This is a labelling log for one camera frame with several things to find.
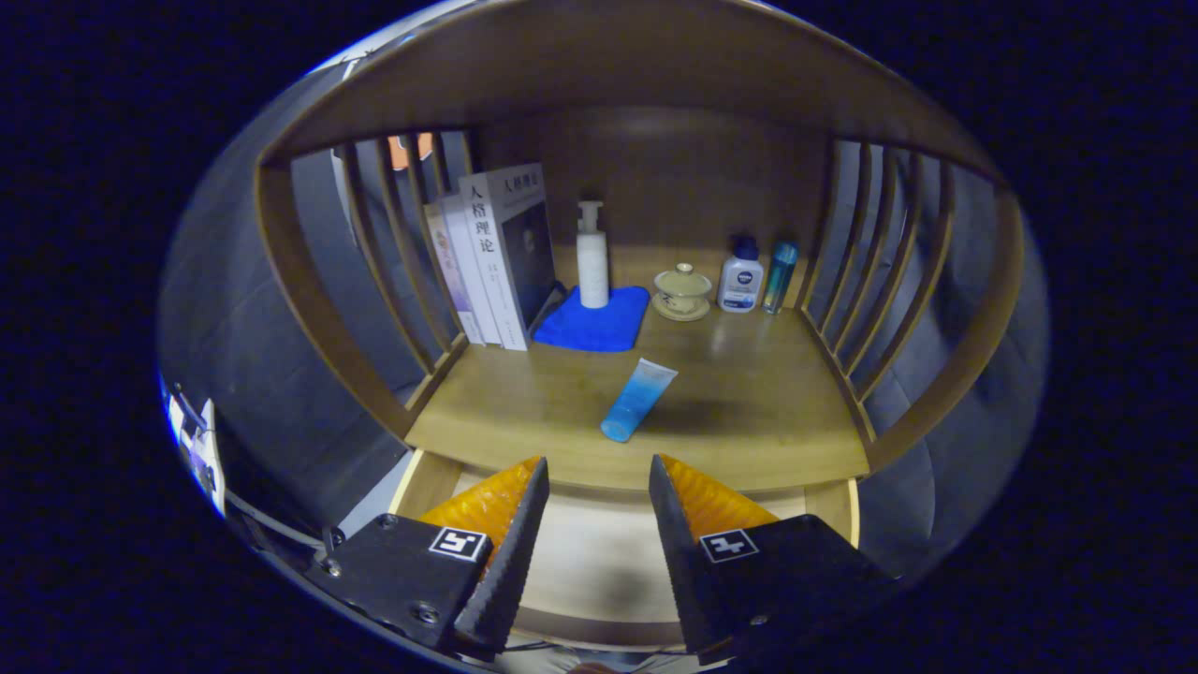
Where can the white lotion bottle blue cap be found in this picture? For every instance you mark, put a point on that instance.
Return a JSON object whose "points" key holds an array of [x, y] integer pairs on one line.
{"points": [[741, 281]]}

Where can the wooden countertop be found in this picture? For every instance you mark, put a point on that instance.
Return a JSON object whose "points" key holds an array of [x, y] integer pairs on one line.
{"points": [[749, 402]]}

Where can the beige lidded teacup with saucer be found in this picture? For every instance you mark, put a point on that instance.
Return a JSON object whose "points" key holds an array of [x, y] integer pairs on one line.
{"points": [[683, 292]]}

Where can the blue and white tube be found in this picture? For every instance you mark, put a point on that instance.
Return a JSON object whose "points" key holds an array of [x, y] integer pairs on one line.
{"points": [[636, 398]]}

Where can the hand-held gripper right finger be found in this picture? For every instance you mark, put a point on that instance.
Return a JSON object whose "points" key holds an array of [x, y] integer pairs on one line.
{"points": [[679, 562]]}

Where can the blue folded cloth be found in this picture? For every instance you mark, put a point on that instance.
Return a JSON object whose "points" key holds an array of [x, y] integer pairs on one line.
{"points": [[590, 328]]}

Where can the wooden cabinet with slatted sides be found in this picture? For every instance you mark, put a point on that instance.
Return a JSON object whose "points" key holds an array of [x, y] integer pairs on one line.
{"points": [[608, 56]]}

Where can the white stand with devices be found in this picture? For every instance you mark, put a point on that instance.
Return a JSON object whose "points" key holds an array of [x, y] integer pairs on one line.
{"points": [[201, 449]]}

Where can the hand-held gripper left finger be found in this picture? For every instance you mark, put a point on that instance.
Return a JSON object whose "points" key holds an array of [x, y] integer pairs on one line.
{"points": [[515, 562]]}

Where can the thin white book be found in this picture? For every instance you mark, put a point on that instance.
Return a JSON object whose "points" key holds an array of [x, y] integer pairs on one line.
{"points": [[471, 276]]}

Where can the thin purple book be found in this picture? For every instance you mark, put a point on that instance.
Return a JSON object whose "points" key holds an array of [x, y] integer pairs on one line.
{"points": [[454, 281]]}

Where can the white pump bottle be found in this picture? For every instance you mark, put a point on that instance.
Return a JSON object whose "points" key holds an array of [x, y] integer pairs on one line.
{"points": [[592, 267]]}

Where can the teal slim bottle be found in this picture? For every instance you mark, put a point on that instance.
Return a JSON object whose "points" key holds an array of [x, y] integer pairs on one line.
{"points": [[779, 276]]}

